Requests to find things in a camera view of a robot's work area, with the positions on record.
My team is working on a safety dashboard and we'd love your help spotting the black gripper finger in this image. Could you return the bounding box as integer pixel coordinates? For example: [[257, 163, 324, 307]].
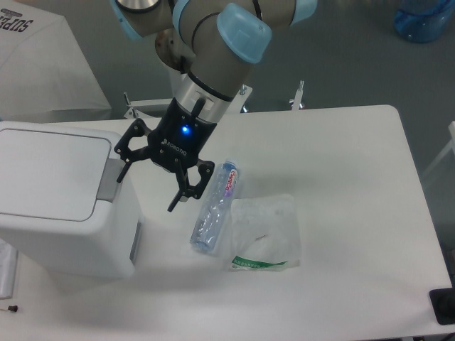
[[114, 118, 151, 183], [166, 160, 216, 213]]

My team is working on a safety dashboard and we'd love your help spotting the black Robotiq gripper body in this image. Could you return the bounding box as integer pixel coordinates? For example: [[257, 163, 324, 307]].
[[147, 98, 217, 173]]

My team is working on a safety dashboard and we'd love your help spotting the white push-lid trash can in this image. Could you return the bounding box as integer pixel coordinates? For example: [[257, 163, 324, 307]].
[[1, 121, 144, 278]]

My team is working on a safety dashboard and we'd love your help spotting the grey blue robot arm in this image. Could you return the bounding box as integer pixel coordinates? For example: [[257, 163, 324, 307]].
[[111, 1, 317, 202]]

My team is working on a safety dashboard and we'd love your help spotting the crushed clear plastic bottle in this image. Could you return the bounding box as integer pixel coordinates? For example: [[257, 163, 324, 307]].
[[190, 158, 239, 252]]

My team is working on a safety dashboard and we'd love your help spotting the clear plastic bag green stripe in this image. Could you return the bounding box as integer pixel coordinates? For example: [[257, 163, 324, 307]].
[[230, 194, 301, 271]]

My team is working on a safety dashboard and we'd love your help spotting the metal clamp bolt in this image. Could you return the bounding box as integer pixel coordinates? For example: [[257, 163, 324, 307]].
[[289, 80, 306, 111]]

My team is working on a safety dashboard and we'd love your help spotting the white printed cloth cover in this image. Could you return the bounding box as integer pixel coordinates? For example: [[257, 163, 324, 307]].
[[1, 1, 110, 120]]

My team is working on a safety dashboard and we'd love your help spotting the blue transparent water jug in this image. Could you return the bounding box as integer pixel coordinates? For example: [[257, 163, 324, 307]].
[[393, 1, 454, 43]]

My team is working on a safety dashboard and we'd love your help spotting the black device at table edge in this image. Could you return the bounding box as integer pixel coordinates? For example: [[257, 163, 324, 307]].
[[429, 288, 454, 325]]

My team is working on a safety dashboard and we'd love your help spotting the white bracket with bolts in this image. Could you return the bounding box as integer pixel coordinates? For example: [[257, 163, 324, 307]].
[[123, 85, 253, 119]]

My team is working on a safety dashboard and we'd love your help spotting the white frame at right edge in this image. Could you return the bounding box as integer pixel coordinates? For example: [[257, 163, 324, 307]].
[[422, 121, 454, 180]]

